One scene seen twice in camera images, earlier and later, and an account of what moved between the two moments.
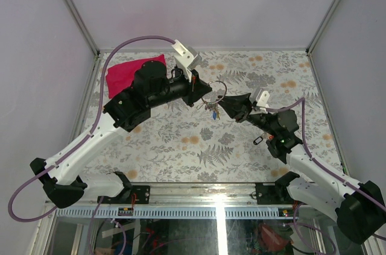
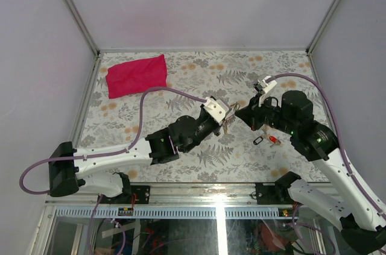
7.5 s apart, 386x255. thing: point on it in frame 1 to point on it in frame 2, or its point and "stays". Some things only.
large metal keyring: (224, 96) to (232, 118)
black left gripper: (196, 89) to (203, 113)
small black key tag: (257, 140) stays
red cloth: (121, 77) stays
